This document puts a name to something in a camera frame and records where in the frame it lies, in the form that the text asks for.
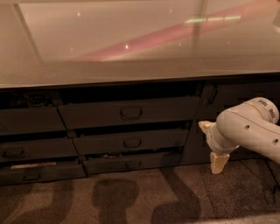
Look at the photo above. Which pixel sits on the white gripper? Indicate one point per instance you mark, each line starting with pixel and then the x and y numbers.
pixel 212 136

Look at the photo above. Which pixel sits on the dark grey drawer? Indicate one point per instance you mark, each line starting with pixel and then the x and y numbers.
pixel 29 120
pixel 64 170
pixel 110 113
pixel 37 149
pixel 130 163
pixel 130 141

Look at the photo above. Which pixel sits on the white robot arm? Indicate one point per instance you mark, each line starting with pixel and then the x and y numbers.
pixel 251 125

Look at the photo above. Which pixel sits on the dark grey cabinet door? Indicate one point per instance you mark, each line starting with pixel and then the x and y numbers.
pixel 215 98

